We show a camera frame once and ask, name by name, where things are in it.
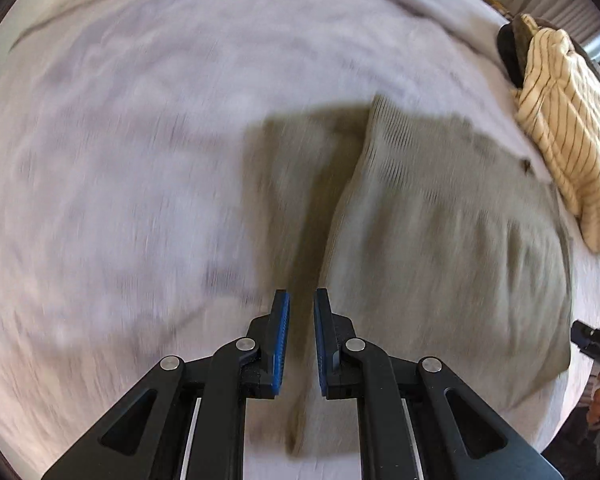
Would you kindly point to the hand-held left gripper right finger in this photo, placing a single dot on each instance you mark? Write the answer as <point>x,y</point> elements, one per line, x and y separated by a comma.
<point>322,340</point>

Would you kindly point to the dark cloth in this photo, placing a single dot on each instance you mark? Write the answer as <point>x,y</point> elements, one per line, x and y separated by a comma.
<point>510,50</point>

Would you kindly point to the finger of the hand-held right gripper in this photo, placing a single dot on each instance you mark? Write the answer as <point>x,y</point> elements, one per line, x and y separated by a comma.
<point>592,340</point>

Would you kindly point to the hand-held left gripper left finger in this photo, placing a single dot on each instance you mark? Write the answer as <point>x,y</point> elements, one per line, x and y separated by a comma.
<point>280,340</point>

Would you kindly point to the cream striped knit garment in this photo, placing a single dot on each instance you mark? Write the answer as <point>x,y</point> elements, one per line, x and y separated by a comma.
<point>570,120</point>

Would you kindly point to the pale lavender bed blanket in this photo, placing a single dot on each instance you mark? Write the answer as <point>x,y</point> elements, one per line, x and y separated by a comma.
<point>130,160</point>

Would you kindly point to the grey-green knit sweater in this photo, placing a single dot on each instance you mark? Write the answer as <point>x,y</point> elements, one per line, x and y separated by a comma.
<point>430,235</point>

